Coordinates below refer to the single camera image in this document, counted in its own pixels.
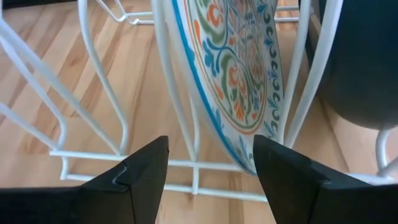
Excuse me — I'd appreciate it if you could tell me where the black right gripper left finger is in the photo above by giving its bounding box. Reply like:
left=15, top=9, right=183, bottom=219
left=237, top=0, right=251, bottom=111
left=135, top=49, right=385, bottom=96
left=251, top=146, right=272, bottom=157
left=0, top=135, right=170, bottom=224

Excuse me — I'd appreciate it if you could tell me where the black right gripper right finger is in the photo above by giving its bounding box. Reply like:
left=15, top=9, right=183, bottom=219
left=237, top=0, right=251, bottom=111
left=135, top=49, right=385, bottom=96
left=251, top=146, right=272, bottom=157
left=252, top=134, right=398, bottom=224

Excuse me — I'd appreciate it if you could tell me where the black plate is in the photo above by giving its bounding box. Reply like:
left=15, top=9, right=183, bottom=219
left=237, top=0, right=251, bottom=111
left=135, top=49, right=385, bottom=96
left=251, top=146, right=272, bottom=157
left=306, top=0, right=398, bottom=131

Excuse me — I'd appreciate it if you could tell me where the colourful floral pattern plate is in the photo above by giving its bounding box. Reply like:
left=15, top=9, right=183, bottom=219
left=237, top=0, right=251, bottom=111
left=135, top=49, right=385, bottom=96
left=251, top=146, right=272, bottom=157
left=161, top=0, right=285, bottom=177

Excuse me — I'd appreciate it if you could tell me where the white wire dish rack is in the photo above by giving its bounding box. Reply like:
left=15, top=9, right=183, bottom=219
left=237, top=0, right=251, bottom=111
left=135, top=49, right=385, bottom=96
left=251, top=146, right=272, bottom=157
left=0, top=0, right=398, bottom=203

